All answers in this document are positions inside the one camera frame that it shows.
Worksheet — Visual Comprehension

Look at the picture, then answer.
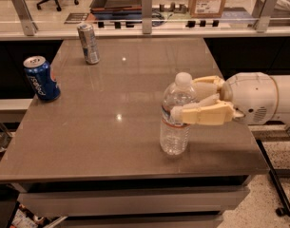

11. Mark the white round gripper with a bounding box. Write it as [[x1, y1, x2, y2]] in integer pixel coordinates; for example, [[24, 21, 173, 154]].
[[170, 72, 278, 125]]

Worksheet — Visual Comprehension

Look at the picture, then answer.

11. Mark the clear plastic water bottle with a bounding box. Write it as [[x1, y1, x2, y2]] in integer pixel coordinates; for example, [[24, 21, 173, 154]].
[[160, 72, 197, 156]]

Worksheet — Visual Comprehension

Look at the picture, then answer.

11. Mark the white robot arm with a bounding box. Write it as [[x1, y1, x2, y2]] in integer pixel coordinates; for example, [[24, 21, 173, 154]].
[[170, 72, 290, 127]]

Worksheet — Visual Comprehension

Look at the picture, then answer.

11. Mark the silver redbull can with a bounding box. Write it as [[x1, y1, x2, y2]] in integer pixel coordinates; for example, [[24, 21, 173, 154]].
[[77, 23, 100, 65]]

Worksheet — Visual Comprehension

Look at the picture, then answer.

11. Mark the blue pepsi can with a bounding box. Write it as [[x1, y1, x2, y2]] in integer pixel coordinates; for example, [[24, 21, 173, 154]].
[[23, 56, 61, 102]]

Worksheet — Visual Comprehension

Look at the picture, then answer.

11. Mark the cardboard box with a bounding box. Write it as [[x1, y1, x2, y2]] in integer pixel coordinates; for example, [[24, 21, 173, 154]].
[[188, 0, 226, 18]]

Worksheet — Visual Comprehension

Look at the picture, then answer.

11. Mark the grey drawer cabinet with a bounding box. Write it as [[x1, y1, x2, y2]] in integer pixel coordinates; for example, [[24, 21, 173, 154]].
[[17, 174, 252, 228]]

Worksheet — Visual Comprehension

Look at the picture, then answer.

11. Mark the grey tray bin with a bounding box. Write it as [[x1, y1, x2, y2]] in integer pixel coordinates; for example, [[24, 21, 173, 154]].
[[89, 0, 151, 13]]

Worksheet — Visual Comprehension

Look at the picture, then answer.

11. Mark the black floor stand leg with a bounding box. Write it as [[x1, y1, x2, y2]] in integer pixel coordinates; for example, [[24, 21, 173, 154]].
[[257, 140, 290, 218]]

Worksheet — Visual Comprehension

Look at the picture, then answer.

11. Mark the glass railing panel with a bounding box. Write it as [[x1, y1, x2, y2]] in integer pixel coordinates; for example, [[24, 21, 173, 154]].
[[0, 0, 290, 26]]

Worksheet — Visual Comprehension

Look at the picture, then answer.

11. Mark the right metal railing post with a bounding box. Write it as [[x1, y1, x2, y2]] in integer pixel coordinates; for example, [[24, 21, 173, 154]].
[[254, 0, 278, 32]]

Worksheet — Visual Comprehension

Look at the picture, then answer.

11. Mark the metal railing post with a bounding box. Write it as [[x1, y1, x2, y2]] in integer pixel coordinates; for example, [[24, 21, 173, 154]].
[[11, 0, 37, 36], [142, 0, 152, 34], [254, 0, 278, 32]]

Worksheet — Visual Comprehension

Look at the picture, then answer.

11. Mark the middle metal railing post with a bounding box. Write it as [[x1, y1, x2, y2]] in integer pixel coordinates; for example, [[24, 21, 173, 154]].
[[142, 0, 152, 34]]

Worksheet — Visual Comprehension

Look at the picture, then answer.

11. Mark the left metal railing post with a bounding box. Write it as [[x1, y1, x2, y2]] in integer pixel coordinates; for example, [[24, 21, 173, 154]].
[[11, 0, 37, 36]]

